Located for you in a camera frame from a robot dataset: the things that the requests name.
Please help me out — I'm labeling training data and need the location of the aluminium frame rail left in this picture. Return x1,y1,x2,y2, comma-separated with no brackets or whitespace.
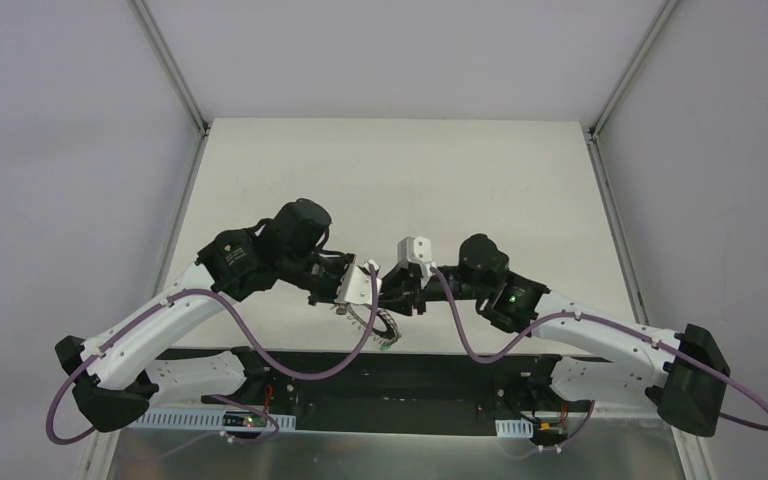
128,0,210,137

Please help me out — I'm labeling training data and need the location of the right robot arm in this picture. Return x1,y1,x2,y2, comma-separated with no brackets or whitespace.
379,234,730,437

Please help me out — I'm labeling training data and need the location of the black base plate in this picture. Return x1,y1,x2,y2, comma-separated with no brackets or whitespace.
138,353,587,437

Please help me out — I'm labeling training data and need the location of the left circuit board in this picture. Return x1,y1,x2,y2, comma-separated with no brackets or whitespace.
222,411,270,429

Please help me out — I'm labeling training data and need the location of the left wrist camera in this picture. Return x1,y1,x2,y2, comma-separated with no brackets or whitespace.
335,260,379,306

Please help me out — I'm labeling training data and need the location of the aluminium frame rail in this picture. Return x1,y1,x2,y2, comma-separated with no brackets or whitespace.
588,0,683,141
128,0,210,137

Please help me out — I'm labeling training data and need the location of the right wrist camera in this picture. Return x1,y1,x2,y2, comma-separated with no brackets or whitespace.
397,236,433,268

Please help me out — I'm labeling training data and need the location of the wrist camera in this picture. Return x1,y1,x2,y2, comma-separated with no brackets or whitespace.
397,236,433,268
335,260,379,306

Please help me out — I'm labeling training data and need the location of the circuit board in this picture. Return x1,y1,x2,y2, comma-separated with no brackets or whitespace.
521,414,568,445
222,411,270,429

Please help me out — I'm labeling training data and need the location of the right circuit board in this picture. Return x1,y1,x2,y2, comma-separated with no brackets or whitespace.
521,414,568,445

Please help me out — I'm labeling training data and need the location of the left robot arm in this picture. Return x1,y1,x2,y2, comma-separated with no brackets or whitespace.
55,198,356,432

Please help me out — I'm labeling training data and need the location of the aluminium frame rail right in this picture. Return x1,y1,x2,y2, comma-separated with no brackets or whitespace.
588,0,683,141

